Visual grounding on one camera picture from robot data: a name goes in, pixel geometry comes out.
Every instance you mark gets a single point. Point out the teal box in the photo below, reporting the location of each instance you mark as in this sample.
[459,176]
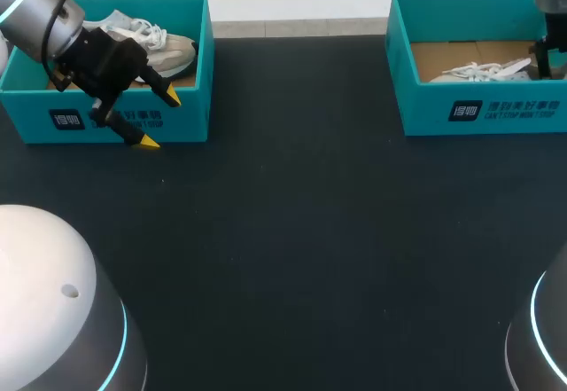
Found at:
[181,116]
[425,107]

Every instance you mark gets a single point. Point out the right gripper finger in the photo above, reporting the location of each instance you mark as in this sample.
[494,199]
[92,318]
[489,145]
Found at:
[543,64]

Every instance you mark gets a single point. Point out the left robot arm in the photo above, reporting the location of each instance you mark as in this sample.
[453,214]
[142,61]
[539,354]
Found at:
[26,10]

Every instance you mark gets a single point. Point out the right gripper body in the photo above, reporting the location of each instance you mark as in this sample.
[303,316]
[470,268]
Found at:
[556,32]

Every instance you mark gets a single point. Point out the beige and white shoe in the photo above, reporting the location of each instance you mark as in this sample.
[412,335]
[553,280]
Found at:
[478,72]
[173,52]

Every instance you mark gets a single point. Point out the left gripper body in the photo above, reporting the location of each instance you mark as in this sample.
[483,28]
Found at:
[104,65]

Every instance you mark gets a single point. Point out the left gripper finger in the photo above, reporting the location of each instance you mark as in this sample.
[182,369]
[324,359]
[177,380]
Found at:
[161,89]
[130,133]

